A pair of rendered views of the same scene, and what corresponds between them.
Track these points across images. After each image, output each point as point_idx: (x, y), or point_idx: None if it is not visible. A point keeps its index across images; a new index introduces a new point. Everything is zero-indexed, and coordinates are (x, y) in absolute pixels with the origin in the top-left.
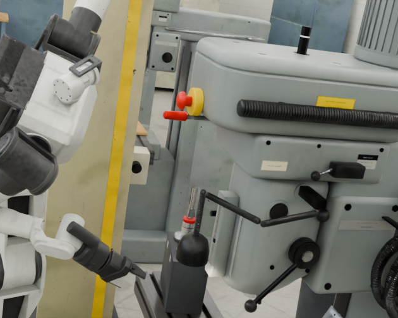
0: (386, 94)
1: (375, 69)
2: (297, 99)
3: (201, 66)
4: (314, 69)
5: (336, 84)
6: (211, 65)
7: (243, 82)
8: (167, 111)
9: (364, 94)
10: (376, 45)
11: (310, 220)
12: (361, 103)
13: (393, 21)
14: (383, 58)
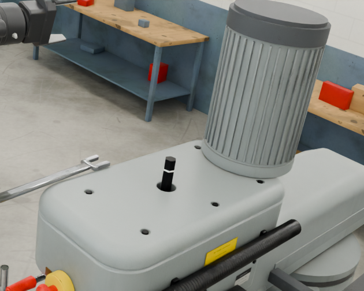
0: (262, 216)
1: (251, 197)
2: (189, 267)
3: (58, 243)
4: (203, 231)
5: (222, 234)
6: (81, 255)
7: (136, 282)
8: (11, 287)
9: (244, 227)
10: (238, 155)
11: None
12: (242, 237)
13: (256, 131)
14: (248, 169)
